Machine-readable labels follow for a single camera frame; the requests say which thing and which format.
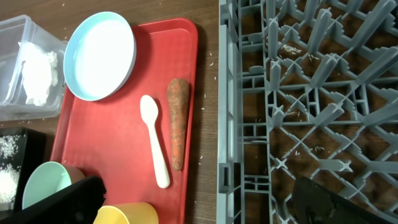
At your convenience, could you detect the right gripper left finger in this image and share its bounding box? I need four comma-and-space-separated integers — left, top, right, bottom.
1, 175, 106, 224

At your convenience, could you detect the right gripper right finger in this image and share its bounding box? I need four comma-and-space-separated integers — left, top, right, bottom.
292, 177, 397, 224

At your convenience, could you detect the mint green bowl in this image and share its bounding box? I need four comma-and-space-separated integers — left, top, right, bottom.
22, 161, 85, 209

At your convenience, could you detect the white rice pile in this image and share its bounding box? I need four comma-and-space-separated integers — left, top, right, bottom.
1, 135, 21, 211

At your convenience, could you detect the white plastic spoon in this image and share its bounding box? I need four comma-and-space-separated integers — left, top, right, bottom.
139, 95, 170, 189

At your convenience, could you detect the white tissue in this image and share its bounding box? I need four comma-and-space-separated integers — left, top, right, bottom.
19, 42, 58, 106

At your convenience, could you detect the orange carrot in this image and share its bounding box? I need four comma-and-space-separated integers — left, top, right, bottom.
167, 78, 190, 170

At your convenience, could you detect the large light blue plate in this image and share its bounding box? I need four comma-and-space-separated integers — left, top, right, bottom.
63, 11, 137, 101

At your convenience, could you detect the black waste tray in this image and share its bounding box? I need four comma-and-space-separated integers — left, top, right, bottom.
1, 127, 46, 219

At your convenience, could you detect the grey dishwasher rack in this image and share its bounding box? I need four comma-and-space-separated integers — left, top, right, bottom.
216, 0, 397, 223

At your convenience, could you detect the clear plastic waste bin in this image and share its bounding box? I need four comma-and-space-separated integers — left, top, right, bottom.
1, 15, 67, 121

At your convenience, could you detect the yellow plastic cup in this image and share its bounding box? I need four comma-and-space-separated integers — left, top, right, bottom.
93, 202, 159, 224

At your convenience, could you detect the red serving tray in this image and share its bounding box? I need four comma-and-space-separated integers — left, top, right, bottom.
51, 18, 198, 223

